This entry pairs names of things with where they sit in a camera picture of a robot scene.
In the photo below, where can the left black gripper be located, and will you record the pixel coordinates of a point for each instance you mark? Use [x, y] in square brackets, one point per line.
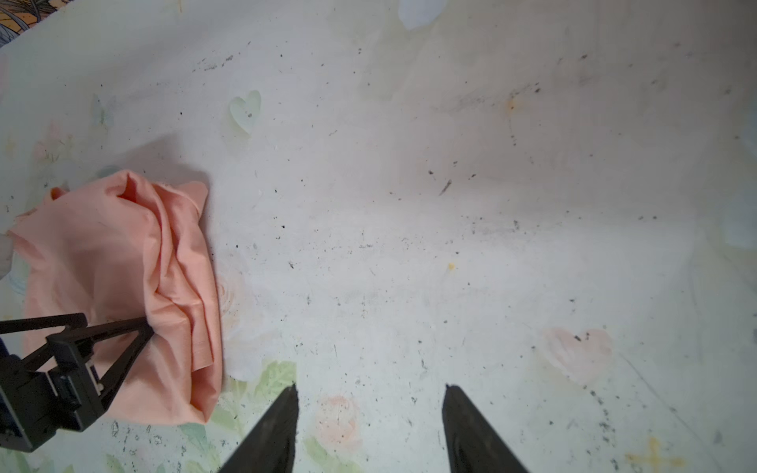
[35, 402]

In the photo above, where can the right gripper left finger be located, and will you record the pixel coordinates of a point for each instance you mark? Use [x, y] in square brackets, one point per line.
[270, 447]

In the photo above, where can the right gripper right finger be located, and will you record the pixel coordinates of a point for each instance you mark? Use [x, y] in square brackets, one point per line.
[473, 446]

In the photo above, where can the peach graphic t-shirt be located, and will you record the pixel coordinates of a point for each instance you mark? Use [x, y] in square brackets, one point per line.
[124, 247]

